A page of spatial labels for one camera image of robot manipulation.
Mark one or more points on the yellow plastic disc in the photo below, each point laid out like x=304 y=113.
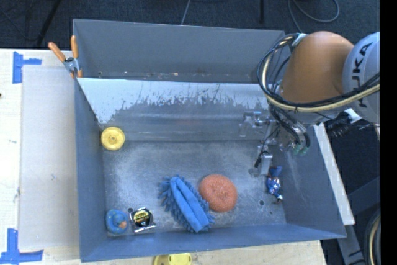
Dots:
x=113 y=138

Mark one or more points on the orange round scrubber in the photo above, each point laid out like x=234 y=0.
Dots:
x=218 y=193

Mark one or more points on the blue toy figure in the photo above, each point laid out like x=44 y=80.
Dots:
x=274 y=183

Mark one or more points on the black cylinder on white bracket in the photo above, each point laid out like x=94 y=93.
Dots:
x=340 y=126

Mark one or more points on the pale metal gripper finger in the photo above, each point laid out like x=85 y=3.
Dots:
x=252 y=122
x=263 y=164

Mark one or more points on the blue rubber duck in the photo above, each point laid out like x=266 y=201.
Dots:
x=116 y=221

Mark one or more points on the blue microfibre duster mitt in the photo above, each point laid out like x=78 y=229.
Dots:
x=186 y=203

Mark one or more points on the pale wood board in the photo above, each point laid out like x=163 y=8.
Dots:
x=46 y=158

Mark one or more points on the black and chrome tape measure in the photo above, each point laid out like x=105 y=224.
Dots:
x=142 y=219

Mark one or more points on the grey metal bin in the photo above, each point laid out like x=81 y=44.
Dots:
x=186 y=164

